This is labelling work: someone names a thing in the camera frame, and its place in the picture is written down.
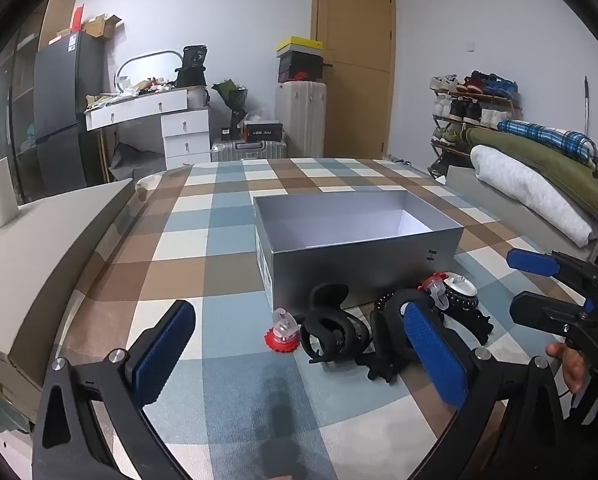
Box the wooden door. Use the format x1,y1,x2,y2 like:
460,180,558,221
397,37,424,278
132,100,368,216
311,0,397,158

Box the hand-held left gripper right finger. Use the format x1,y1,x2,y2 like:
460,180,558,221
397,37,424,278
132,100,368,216
381,290,580,480

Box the blue plaid folded blanket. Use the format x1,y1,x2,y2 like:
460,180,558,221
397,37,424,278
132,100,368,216
496,120,598,168

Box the glass door cabinet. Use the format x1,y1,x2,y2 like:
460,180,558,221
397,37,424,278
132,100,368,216
0,0,47,201

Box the black bead bracelet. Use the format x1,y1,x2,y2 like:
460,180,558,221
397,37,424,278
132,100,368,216
441,285,480,311
374,290,404,312

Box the large black hair claw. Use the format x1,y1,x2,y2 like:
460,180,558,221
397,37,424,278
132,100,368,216
299,283,370,366

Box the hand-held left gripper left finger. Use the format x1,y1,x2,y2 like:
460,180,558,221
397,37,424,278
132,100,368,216
31,300,197,480

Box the white folded blanket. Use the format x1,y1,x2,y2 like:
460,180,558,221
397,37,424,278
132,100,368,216
470,145,596,247

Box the checkered bed sheet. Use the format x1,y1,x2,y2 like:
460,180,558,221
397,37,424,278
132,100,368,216
54,157,598,480

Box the dark wrapped flower bouquet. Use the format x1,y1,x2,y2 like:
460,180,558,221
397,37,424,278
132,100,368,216
211,79,250,128

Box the silver suitcase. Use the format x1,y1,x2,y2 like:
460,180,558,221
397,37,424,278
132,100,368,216
211,137,290,163

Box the dark grey fridge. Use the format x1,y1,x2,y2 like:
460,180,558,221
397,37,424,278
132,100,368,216
33,30,107,191

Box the rows of shoes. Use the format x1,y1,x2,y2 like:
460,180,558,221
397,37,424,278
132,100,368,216
429,71,522,146

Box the white suitcase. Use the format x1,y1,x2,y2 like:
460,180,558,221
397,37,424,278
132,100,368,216
275,80,327,158

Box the wooden shoe rack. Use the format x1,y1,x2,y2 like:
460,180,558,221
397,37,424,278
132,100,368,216
427,87,524,178

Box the black and red box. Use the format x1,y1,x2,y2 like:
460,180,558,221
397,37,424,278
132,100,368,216
241,120,284,143

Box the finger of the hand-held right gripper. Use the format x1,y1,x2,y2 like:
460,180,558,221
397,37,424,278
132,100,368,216
506,249,598,286
512,292,587,336

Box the silver cardboard box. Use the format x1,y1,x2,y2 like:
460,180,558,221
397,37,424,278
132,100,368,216
253,190,464,311

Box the yellow and black shoe box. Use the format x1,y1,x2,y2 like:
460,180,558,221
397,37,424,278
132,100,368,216
276,36,324,58

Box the black round box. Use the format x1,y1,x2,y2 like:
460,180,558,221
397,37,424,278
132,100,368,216
175,45,210,88

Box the white dressing table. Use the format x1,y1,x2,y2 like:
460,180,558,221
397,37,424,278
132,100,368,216
84,87,212,171

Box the olive green folded blanket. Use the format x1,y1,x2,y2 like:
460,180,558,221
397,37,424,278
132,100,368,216
465,127,598,213

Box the white round badge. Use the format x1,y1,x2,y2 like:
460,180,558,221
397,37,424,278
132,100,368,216
441,272,478,300

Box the pile of desk clutter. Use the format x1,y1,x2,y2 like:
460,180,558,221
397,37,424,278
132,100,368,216
86,76,180,108

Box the white standing card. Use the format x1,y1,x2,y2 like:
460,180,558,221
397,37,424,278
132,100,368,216
0,157,20,231

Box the grey cloth bag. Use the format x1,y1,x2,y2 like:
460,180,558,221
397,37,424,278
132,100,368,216
111,142,167,181

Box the open cardboard boxes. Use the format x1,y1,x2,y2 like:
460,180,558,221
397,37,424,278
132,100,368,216
81,12,124,41

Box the person's right hand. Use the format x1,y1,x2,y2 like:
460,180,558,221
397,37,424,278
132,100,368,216
546,342,587,393

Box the oval mirror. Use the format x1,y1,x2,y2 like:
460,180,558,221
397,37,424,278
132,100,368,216
115,49,184,93

